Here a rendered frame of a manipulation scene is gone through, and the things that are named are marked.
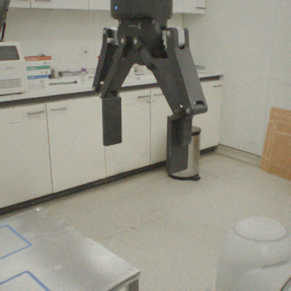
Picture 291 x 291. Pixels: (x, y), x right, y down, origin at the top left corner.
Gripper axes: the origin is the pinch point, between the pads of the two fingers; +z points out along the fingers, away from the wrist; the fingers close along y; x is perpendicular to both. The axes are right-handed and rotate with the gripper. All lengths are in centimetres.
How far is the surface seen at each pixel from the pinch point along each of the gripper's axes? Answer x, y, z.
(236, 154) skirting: -289, 193, 117
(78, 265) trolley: -5.5, 30.4, 38.0
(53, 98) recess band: -94, 223, 36
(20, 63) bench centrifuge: -69, 219, 8
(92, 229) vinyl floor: -88, 162, 120
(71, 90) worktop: -106, 217, 31
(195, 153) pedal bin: -209, 180, 94
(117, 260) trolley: -13.8, 26.3, 38.0
